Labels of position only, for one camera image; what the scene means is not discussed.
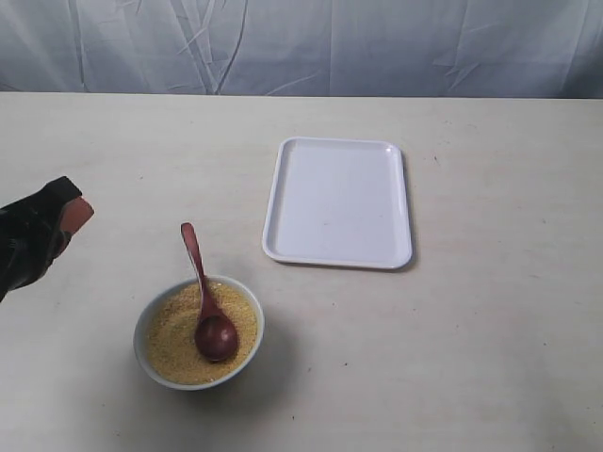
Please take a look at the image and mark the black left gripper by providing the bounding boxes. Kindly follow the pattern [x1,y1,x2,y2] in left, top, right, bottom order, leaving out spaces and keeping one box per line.
[1,176,94,297]

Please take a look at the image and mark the dark red wooden spoon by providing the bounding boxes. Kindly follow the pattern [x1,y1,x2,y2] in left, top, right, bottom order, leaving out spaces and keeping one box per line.
[180,222,238,363]

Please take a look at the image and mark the white ceramic bowl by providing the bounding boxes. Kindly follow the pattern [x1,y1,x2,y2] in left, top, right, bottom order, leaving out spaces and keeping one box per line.
[133,274,266,392]

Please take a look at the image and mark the yellow millet grains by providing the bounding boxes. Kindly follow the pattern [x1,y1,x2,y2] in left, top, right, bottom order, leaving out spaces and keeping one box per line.
[144,280,260,386]

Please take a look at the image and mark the white rectangular plastic tray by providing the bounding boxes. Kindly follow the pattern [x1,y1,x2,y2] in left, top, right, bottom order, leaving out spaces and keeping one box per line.
[262,137,414,270]

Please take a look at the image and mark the grey-white backdrop curtain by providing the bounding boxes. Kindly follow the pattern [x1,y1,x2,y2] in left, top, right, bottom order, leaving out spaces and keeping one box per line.
[1,1,602,99]

